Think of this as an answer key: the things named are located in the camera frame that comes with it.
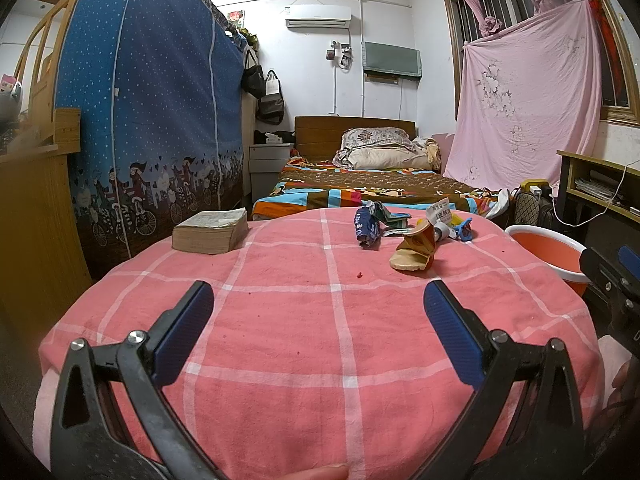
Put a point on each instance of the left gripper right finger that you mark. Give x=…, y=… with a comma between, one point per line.
x=523, y=420

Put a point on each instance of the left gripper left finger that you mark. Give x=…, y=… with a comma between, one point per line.
x=89, y=437

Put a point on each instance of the small blue plastic piece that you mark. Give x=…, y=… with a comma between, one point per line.
x=464, y=231

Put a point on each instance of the white paper label trash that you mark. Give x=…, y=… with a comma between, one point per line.
x=439, y=212

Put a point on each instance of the green wrapper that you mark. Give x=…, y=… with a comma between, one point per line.
x=391, y=220

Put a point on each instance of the blue snack wrapper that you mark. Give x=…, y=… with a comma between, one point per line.
x=367, y=228

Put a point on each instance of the person's hand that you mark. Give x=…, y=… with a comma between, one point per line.
x=328, y=472

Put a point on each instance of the orange bin with white rim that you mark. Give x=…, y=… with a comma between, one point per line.
x=559, y=251

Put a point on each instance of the stack of papers on shelf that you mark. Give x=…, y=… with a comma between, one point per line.
x=601, y=186

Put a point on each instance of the wooden desk shelf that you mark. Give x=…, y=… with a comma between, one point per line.
x=575, y=209

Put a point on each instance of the yellow power strip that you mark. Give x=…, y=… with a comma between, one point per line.
x=534, y=187

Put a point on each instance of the pink plaid table cloth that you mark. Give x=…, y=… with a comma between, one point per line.
x=318, y=352

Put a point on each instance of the pink hanging sheet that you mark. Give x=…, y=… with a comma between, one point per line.
x=527, y=94

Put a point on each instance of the cream pillow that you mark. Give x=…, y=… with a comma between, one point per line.
x=391, y=157

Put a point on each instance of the red cloth at window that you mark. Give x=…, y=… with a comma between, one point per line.
x=613, y=72

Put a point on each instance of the thick worn book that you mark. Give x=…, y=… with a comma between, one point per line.
x=211, y=232

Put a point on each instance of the colourful patchwork bed blanket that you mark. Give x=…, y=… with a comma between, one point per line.
x=305, y=185

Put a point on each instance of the floral pillow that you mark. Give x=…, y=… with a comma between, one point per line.
x=371, y=137

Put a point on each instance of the wooden bed headboard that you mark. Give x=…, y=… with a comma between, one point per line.
x=318, y=138

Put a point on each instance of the white bedside drawer cabinet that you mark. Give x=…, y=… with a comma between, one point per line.
x=265, y=163

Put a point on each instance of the grey white hanging bag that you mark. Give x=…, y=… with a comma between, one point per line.
x=271, y=107

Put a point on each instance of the black hanging handbag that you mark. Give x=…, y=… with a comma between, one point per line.
x=253, y=80

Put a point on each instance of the blue patterned bunk curtain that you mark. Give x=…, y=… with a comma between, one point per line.
x=158, y=87

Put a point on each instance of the wooden bunk bed frame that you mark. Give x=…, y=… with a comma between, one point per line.
x=43, y=269

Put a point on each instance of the wall socket cluster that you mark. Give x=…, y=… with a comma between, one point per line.
x=340, y=55

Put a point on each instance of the white wall air conditioner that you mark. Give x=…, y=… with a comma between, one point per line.
x=321, y=16

